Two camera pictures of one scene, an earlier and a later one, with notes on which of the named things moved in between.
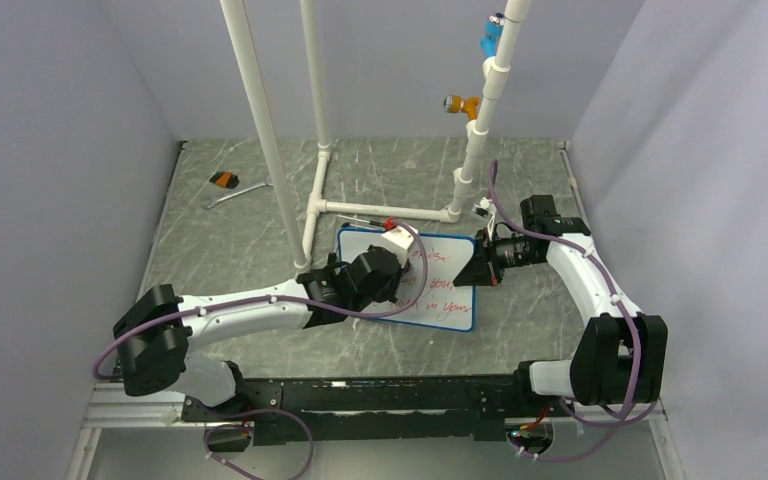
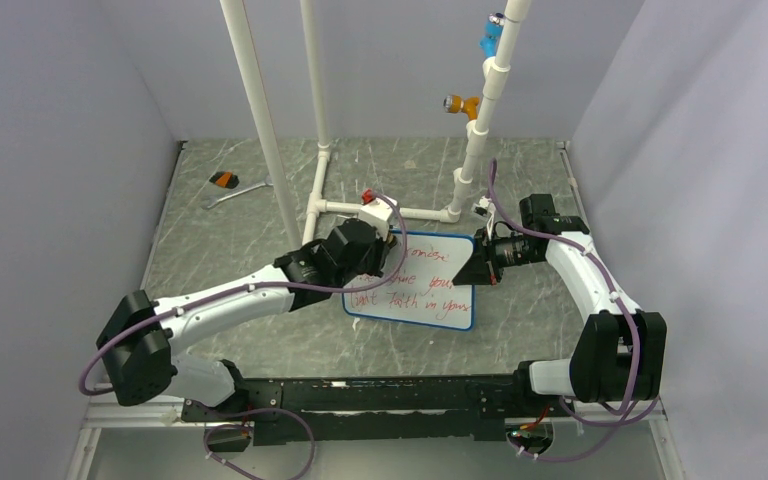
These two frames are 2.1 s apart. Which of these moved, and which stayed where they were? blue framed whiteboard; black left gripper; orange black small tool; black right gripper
Moved: black left gripper
Stayed: orange black small tool; blue framed whiteboard; black right gripper
